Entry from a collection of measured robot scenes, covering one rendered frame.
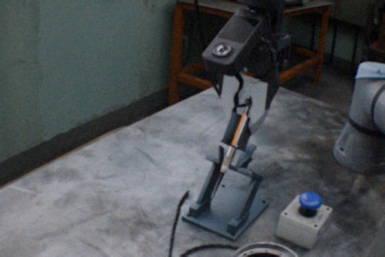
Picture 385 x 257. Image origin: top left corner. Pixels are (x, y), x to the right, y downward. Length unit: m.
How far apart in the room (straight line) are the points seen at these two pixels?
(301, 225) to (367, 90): 0.34
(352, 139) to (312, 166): 0.11
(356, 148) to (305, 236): 0.31
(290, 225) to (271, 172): 0.21
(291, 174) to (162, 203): 0.27
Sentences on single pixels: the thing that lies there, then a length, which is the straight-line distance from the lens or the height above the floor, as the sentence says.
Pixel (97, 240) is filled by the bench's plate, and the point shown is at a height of 0.80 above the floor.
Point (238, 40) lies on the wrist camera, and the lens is 0.57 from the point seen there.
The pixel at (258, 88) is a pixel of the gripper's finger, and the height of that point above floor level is 1.03.
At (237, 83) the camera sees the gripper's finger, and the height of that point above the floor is 1.03.
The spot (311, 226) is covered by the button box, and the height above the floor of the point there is 0.85.
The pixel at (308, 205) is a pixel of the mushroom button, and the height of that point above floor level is 0.87.
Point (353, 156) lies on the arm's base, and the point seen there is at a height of 0.83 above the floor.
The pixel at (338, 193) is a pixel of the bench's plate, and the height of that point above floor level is 0.80.
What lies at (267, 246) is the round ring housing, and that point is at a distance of 0.64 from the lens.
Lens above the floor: 1.25
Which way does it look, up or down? 27 degrees down
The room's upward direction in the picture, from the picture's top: 5 degrees clockwise
